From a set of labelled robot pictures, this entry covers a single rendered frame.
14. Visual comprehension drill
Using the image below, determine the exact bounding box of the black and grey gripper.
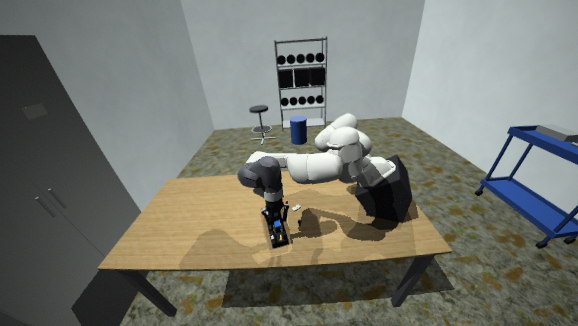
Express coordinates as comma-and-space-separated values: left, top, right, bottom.
261, 198, 289, 234

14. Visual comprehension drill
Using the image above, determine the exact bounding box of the black rack of bins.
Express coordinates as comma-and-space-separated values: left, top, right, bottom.
266, 211, 289, 248

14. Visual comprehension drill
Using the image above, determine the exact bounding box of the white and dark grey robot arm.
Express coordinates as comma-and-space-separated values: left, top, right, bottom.
238, 113, 396, 202

